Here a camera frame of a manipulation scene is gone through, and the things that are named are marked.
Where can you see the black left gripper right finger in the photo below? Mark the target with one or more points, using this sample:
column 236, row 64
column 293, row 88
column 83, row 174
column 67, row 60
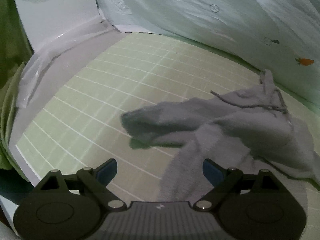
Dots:
column 224, row 182

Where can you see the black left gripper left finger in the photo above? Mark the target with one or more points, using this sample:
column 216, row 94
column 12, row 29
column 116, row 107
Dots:
column 95, row 181

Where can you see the grey zip hoodie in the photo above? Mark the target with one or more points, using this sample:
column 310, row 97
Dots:
column 249, row 128

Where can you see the green grid cutting mat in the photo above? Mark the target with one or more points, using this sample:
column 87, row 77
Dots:
column 84, row 118

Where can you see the olive green cloth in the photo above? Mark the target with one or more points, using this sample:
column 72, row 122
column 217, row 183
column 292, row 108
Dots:
column 16, row 51

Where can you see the light blue printed bedsheet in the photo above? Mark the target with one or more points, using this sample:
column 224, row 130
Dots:
column 279, row 35

